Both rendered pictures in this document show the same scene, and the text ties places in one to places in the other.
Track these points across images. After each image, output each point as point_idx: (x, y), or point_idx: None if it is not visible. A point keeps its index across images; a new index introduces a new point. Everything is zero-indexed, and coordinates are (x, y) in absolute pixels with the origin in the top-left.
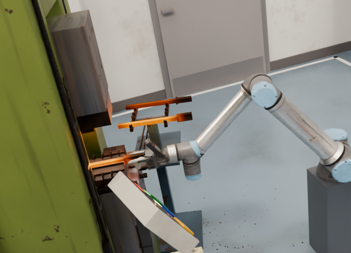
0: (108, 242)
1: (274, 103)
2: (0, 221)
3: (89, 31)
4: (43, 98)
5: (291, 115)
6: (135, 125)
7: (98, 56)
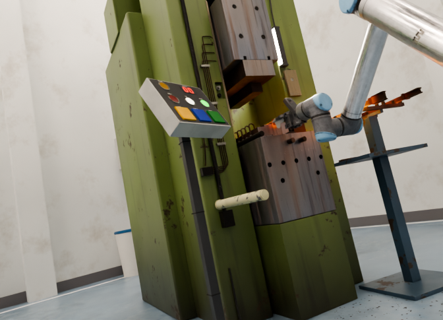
0: (207, 167)
1: None
2: (167, 140)
3: (239, 3)
4: (169, 36)
5: (381, 8)
6: (339, 116)
7: (262, 29)
